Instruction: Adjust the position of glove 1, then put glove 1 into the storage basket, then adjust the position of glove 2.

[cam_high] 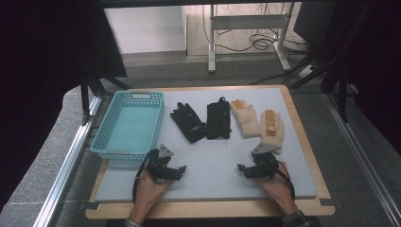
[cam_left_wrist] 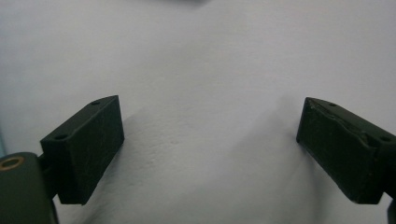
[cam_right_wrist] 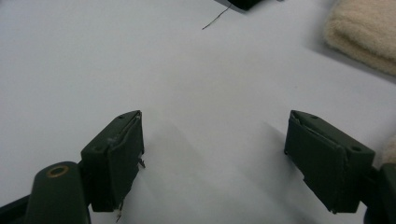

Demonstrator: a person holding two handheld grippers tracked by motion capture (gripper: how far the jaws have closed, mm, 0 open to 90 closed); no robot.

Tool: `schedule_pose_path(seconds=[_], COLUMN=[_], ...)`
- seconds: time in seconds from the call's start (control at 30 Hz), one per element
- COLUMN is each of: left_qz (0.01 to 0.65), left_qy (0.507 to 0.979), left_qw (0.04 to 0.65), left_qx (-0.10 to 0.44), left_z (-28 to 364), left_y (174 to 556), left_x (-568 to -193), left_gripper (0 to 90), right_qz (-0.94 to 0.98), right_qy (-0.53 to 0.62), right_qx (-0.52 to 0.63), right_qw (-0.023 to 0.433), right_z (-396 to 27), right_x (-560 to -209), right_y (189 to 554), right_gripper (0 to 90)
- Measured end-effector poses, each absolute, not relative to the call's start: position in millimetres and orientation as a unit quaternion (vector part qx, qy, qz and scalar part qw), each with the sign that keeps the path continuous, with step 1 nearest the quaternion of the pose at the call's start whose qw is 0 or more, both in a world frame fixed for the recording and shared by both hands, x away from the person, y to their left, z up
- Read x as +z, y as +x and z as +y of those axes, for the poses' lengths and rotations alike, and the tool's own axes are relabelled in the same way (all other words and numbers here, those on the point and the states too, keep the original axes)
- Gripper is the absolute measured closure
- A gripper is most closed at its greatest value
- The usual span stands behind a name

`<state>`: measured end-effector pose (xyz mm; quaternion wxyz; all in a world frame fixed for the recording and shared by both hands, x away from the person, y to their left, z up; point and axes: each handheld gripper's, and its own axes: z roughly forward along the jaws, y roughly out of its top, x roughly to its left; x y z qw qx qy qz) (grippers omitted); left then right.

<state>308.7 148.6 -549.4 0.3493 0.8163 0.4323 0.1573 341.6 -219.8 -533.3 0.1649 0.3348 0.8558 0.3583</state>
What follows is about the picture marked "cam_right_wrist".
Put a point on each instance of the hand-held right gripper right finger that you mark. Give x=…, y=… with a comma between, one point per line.
x=327, y=168

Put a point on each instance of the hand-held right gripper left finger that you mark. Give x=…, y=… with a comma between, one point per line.
x=112, y=161

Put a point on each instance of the black glove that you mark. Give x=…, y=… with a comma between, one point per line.
x=244, y=3

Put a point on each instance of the beige fluffy cloth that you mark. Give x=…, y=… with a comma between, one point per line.
x=364, y=34
x=390, y=151

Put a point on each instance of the dark thread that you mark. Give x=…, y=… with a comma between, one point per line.
x=218, y=17

